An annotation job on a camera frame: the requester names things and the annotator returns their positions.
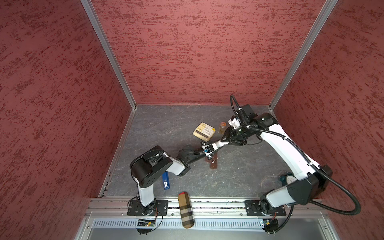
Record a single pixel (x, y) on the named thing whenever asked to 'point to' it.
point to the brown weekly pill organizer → (213, 161)
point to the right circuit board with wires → (271, 226)
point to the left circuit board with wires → (145, 222)
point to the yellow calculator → (205, 132)
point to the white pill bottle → (219, 144)
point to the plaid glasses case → (186, 209)
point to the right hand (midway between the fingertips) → (224, 145)
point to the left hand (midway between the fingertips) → (220, 143)
